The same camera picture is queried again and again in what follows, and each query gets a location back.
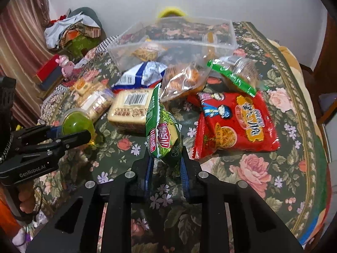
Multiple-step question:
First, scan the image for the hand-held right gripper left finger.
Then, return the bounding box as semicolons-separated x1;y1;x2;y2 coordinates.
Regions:
25;153;156;253

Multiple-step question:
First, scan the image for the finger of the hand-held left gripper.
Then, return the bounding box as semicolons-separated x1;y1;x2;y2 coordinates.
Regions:
14;125;64;148
13;129;92;164

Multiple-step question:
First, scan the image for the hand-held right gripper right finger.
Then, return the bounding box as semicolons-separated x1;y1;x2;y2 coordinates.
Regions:
179;146;306;253

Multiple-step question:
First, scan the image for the green jelly cup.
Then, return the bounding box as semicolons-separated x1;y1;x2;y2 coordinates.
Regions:
60;108;96;139

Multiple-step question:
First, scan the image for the green snack packet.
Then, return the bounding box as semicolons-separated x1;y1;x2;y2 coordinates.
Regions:
146;82;183;168

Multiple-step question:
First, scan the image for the beige cracker packet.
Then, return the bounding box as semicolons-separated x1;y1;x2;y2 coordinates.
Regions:
107;88;158;133

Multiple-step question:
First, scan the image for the red snack packet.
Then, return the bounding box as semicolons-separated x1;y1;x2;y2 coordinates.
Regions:
187;91;281;160

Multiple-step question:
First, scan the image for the blue and white snack packet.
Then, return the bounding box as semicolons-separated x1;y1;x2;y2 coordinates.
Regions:
112;61;169;90

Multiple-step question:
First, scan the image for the clear bag of orange snacks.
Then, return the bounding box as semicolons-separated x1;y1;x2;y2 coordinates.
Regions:
159;61;211;102

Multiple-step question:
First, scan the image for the clear plastic container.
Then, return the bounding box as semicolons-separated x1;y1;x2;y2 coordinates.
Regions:
108;17;237;70

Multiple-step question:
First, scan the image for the clear bag with green strip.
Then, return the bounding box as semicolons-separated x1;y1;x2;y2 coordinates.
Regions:
207;56;269;97

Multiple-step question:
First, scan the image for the person's left hand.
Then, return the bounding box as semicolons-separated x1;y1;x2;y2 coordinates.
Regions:
17;186;37;218

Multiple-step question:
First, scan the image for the clear biscuit pack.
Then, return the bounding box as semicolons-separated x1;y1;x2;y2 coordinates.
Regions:
71;78;115;123

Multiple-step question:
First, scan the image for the dark blue box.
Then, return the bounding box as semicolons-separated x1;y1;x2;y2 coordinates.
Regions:
39;67;65;91

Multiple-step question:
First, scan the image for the red box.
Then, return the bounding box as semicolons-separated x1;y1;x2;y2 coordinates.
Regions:
35;54;64;82

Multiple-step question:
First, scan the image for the floral blanket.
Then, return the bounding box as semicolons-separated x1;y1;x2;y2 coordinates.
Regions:
34;21;329;253

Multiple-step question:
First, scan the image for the pale purple cloth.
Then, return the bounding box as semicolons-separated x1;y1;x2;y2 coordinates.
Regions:
12;211;50;249

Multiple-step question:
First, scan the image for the pink toy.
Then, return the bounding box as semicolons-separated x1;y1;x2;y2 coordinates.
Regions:
58;55;76;78

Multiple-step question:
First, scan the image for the striped curtain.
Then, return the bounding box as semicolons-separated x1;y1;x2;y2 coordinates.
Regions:
0;0;57;127

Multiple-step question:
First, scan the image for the patchwork checkered blanket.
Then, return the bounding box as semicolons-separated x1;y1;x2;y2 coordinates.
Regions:
39;35;122;111

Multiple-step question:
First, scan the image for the pile of clothes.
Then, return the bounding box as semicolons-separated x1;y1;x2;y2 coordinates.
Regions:
43;7;103;50

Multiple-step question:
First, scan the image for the yellow snack packet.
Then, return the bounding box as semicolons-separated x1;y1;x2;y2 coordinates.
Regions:
132;43;167;61

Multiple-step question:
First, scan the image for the small orange packet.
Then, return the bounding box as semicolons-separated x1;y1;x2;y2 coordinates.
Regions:
202;31;219;44

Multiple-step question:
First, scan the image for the wooden door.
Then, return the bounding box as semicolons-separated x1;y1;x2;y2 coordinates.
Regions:
326;12;337;95

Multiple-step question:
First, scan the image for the black cable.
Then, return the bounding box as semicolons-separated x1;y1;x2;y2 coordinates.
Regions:
16;184;45;220

